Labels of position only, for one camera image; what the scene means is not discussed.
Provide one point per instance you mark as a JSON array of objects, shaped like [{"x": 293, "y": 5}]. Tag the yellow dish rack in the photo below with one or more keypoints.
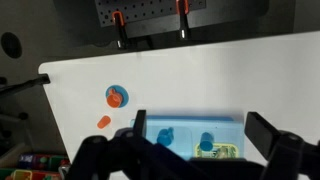
[{"x": 230, "y": 149}]

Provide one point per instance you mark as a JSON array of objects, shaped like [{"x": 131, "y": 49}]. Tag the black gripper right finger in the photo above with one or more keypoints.
[{"x": 286, "y": 153}]

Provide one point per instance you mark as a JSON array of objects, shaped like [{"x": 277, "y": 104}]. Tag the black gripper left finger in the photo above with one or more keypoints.
[{"x": 100, "y": 156}]

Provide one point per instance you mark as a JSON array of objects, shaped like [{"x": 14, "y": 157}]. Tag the shelf with colourful toys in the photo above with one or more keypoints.
[{"x": 33, "y": 166}]

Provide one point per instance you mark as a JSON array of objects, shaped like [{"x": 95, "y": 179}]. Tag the black clamp bar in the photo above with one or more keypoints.
[{"x": 30, "y": 83}]

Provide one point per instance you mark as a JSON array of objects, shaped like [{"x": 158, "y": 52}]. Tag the orange black clamp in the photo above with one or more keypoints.
[
  {"x": 183, "y": 23},
  {"x": 120, "y": 30}
]

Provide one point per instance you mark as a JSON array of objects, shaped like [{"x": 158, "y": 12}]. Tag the light blue toy sink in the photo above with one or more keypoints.
[{"x": 186, "y": 133}]

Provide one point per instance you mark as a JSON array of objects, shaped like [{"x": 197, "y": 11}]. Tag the orange tumbler cup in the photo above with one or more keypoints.
[{"x": 103, "y": 122}]

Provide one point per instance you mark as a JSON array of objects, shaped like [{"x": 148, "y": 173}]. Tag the blue tumbler cup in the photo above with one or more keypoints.
[{"x": 206, "y": 140}]

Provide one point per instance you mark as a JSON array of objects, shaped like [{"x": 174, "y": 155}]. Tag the black perforated board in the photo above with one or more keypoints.
[{"x": 150, "y": 10}]

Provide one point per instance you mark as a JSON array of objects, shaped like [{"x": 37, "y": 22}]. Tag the blue saucer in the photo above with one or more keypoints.
[{"x": 124, "y": 95}]

